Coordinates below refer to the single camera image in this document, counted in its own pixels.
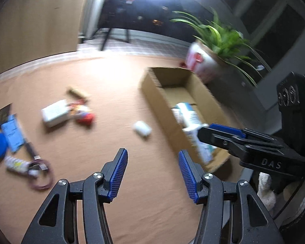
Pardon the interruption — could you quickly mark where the white bottle blue cap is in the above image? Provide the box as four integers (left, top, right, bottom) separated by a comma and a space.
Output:
175, 102, 216, 164

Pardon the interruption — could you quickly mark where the cartoon dragon keychain toy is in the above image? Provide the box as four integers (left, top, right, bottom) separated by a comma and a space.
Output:
67, 100, 95, 126

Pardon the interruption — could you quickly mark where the patterned white lighter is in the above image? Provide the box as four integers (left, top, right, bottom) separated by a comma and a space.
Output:
4, 155, 39, 178

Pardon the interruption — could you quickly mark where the blue plastic card holder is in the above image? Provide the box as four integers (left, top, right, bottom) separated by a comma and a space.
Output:
1, 115, 24, 153

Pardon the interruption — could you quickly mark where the right white gloved hand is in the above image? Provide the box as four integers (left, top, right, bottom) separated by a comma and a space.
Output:
257, 172, 305, 228

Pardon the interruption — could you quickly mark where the white red plant pot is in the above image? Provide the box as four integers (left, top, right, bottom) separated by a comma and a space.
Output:
185, 40, 230, 84

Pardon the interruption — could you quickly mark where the cardboard box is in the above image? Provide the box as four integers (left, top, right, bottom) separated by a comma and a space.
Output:
141, 67, 230, 172

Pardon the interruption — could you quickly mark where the green potted plant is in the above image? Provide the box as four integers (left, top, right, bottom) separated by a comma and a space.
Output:
170, 8, 263, 88

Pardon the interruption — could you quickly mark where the wooden clothespin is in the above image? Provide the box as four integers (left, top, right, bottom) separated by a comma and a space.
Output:
67, 86, 88, 102

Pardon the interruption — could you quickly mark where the black tripod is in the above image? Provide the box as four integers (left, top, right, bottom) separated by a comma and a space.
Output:
78, 0, 132, 51

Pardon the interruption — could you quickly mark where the wooden headboard panel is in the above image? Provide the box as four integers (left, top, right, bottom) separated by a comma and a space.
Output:
0, 0, 84, 73

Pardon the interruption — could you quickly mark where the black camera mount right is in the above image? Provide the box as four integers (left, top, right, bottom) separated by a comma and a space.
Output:
277, 72, 305, 157

